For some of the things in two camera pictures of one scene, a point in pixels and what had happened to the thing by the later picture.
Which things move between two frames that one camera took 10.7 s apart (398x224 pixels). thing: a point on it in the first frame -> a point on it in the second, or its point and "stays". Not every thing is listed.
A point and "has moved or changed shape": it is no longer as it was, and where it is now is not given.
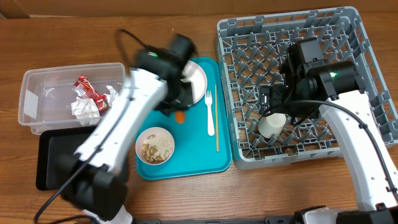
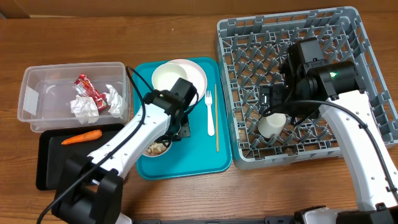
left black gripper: x=169 y=109 -> x=186 y=132
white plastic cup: x=272 y=125 stays
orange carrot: x=180 y=116 has moved or changed shape
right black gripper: x=279 y=93 stays
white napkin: x=86 y=111 stays
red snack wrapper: x=84 y=88 stays
